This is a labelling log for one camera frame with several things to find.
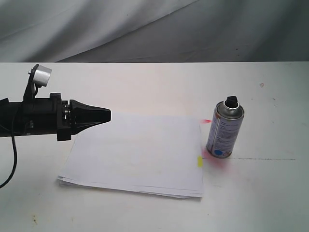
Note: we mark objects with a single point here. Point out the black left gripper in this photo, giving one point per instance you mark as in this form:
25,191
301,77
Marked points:
64,118

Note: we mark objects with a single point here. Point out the silver spray paint can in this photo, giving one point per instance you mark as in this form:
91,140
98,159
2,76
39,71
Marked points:
226,122

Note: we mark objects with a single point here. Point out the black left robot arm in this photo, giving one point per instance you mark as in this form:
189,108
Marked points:
11,118

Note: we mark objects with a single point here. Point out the white paper stack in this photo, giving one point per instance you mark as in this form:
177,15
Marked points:
148,154

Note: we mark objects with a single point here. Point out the grey backdrop cloth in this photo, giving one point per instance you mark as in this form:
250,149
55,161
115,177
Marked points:
154,30

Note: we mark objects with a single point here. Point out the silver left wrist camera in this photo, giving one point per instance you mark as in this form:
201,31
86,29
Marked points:
40,75

